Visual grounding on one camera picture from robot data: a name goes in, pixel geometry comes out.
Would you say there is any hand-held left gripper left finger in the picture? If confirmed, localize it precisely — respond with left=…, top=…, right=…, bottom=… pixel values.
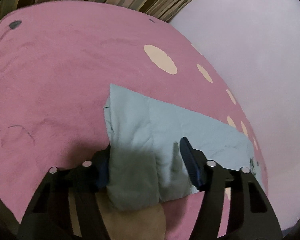
left=17, top=145, right=113, bottom=240

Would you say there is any pink dotted bed sheet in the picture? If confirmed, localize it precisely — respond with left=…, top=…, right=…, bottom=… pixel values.
left=0, top=0, right=268, bottom=240

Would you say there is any light blue puffer jacket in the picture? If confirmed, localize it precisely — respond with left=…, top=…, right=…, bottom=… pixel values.
left=102, top=83, right=263, bottom=212

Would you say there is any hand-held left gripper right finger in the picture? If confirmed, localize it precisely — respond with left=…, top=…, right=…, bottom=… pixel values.
left=179, top=136, right=283, bottom=240

